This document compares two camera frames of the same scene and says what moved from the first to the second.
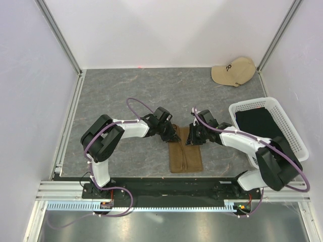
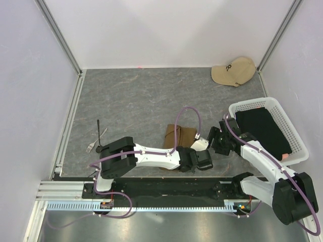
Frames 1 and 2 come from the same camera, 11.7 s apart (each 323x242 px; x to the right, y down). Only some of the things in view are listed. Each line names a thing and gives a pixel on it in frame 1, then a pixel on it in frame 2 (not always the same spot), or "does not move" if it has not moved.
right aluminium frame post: [295, 4] does not move
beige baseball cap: [235, 73] does not move
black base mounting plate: [172, 191] does not move
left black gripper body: [165, 130] → [190, 150]
